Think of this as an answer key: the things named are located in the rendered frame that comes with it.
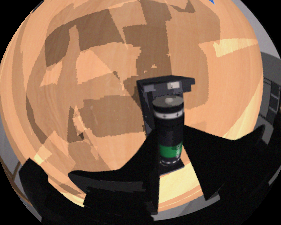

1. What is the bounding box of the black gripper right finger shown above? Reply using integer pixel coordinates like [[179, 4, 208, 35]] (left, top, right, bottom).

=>
[[182, 125, 265, 201]]

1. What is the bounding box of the black battery holder with metal spring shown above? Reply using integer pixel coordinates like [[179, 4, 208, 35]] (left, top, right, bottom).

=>
[[136, 75, 196, 176]]

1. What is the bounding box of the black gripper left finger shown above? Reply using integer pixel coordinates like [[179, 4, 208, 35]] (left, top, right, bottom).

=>
[[68, 129, 160, 214]]

